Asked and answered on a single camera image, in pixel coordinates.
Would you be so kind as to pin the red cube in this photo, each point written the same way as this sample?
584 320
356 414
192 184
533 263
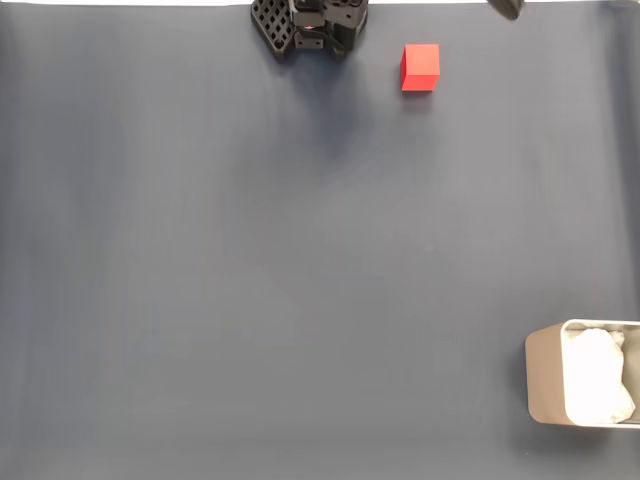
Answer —
420 67

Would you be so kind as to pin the silver metal box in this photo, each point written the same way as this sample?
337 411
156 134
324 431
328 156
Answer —
545 375

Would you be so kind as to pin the white crumpled tissue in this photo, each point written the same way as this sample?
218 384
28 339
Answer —
595 375

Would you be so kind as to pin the dark grey mat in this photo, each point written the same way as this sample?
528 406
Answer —
250 300

